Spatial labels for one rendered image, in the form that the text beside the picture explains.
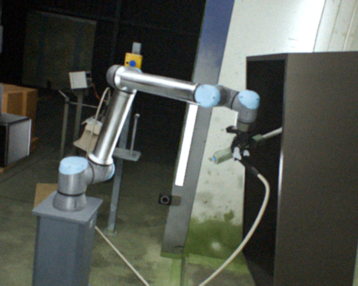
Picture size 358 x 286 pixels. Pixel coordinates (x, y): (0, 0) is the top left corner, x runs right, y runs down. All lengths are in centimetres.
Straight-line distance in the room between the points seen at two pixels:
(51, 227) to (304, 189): 131
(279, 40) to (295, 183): 130
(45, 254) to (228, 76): 163
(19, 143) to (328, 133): 111
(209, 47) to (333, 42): 85
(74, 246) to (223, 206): 119
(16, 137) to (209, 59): 193
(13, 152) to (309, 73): 104
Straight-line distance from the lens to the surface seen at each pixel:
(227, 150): 162
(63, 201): 189
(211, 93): 131
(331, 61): 133
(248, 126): 146
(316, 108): 132
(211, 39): 236
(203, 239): 269
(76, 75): 414
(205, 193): 252
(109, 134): 185
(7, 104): 438
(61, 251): 197
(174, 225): 264
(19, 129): 54
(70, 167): 182
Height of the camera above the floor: 151
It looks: 13 degrees down
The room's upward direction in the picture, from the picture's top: 10 degrees clockwise
